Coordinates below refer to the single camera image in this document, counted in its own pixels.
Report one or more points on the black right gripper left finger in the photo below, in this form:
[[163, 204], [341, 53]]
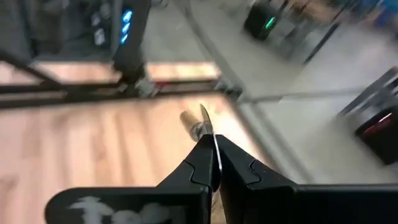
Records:
[[199, 168]]

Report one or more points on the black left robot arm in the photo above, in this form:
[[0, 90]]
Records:
[[130, 62]]

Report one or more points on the black aluminium table frame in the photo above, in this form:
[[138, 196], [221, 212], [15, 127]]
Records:
[[62, 99]]

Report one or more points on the black box red light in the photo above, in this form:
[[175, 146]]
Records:
[[379, 140]]

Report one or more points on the black box green light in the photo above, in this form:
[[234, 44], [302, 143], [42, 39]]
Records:
[[258, 21]]

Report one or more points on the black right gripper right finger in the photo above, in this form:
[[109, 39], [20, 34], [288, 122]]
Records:
[[239, 174]]

